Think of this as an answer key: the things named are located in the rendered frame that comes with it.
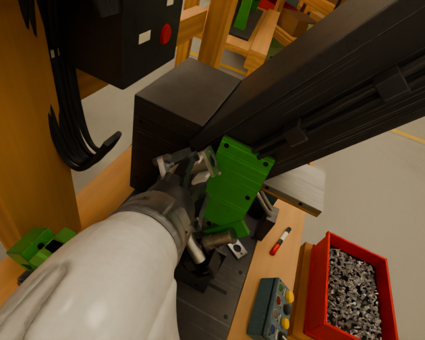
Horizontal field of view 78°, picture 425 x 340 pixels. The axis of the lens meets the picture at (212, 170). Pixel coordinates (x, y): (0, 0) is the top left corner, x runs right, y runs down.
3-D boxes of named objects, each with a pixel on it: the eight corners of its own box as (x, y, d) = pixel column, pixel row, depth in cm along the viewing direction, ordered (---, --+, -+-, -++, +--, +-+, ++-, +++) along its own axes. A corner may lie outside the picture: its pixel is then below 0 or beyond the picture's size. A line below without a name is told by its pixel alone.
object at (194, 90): (214, 158, 103) (243, 79, 79) (179, 213, 82) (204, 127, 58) (173, 138, 105) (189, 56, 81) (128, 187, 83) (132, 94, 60)
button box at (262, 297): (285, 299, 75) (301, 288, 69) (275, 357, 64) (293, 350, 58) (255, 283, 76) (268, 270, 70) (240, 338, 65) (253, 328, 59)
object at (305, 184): (320, 179, 79) (326, 173, 77) (316, 218, 67) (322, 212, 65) (205, 125, 83) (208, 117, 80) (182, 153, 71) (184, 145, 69)
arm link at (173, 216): (156, 200, 25) (177, 177, 31) (85, 220, 28) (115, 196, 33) (192, 274, 27) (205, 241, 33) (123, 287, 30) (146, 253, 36)
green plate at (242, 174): (241, 214, 69) (279, 146, 58) (234, 233, 62) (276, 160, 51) (202, 195, 70) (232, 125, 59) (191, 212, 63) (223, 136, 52)
